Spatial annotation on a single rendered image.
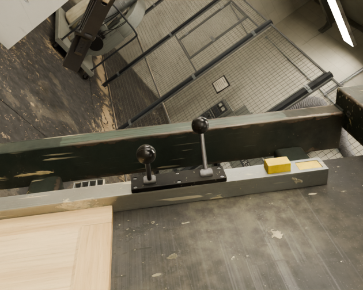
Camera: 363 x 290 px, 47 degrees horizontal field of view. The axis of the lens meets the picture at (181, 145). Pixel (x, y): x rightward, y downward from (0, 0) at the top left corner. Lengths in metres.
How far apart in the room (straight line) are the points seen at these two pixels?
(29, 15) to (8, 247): 3.79
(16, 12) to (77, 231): 3.81
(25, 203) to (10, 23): 3.73
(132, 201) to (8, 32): 3.84
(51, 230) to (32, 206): 0.08
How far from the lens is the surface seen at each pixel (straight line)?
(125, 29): 6.10
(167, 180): 0.87
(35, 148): 1.10
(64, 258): 0.78
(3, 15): 4.54
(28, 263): 0.80
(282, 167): 0.90
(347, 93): 1.17
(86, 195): 0.88
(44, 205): 0.89
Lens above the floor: 1.65
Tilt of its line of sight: 10 degrees down
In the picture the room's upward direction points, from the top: 55 degrees clockwise
